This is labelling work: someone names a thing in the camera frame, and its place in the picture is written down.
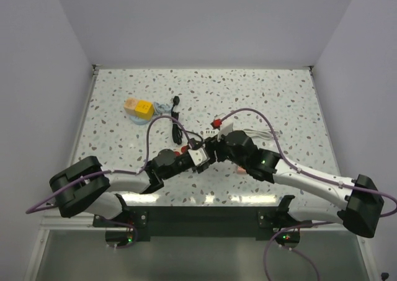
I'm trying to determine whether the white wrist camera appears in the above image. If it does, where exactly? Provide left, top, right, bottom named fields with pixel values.
left=211, top=118, right=233, bottom=141
left=187, top=147, right=209, bottom=166

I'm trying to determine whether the light blue coiled cable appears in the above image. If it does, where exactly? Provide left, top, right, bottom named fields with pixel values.
left=153, top=100, right=172, bottom=115

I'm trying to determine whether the yellow cube socket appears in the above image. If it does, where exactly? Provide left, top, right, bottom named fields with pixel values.
left=134, top=100, right=154, bottom=120

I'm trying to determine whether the white coiled power cord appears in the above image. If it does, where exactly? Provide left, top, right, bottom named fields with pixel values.
left=242, top=128, right=283, bottom=140

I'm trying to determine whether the light blue round base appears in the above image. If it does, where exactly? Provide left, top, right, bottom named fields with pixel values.
left=129, top=115, right=150, bottom=125

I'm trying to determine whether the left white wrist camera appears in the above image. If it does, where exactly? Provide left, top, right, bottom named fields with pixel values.
left=187, top=147, right=209, bottom=166

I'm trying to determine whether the black power cord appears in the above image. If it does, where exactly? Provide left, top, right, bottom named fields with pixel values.
left=170, top=96, right=205, bottom=146

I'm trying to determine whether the wooden red-socket power strip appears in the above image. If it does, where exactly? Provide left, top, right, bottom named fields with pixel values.
left=174, top=145, right=190, bottom=156

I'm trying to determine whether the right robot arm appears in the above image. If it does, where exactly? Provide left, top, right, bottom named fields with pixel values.
left=205, top=130, right=384, bottom=238

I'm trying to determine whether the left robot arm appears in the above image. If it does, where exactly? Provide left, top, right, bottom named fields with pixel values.
left=50, top=145, right=216, bottom=226

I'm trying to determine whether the beige cube socket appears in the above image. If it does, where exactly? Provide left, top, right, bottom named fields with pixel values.
left=123, top=97, right=139, bottom=116

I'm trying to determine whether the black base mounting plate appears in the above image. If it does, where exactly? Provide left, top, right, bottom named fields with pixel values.
left=93, top=195, right=311, bottom=241

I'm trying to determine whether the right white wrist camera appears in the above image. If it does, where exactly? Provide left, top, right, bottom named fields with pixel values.
left=211, top=118, right=233, bottom=141

